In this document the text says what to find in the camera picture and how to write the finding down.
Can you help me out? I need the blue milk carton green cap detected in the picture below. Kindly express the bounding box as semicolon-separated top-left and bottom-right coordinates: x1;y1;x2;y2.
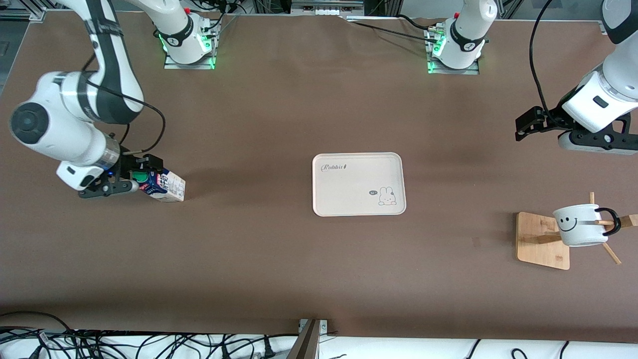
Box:
131;169;186;203

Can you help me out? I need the white smiley mug black handle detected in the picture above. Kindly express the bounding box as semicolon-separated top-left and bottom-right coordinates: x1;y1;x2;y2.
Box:
552;203;622;248

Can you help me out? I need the wooden cup rack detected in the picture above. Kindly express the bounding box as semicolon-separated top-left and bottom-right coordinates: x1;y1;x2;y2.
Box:
516;192;638;271

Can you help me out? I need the cream tray with rabbit print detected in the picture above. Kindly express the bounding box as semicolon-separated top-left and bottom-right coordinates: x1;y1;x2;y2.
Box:
312;152;407;217

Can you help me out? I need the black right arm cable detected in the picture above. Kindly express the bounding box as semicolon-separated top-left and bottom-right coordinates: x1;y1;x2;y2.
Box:
82;50;166;155

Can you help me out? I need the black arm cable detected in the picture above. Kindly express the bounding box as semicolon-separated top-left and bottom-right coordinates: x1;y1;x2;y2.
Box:
82;50;166;155
528;0;555;116

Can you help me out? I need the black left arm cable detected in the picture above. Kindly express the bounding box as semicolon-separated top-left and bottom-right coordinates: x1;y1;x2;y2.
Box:
528;0;555;116

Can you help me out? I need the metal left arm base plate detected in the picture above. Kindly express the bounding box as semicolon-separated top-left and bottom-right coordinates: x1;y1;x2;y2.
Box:
426;25;480;76

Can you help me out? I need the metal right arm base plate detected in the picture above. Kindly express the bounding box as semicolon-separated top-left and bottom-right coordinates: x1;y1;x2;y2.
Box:
163;20;218;70

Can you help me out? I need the short black table cable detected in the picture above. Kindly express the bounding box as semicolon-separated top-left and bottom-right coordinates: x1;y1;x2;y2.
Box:
397;13;435;31

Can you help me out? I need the long black table cable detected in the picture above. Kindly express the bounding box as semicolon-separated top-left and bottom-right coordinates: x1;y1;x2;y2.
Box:
344;19;439;43

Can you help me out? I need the black cable bundle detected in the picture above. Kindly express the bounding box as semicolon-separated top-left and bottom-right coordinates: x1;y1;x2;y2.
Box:
192;0;256;16

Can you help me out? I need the aluminium frame with connectors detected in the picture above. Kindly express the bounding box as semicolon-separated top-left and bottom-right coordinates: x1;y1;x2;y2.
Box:
291;0;365;16

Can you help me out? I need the aluminium profile with bracket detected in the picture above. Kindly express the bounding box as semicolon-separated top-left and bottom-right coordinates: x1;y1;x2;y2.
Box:
287;318;329;359

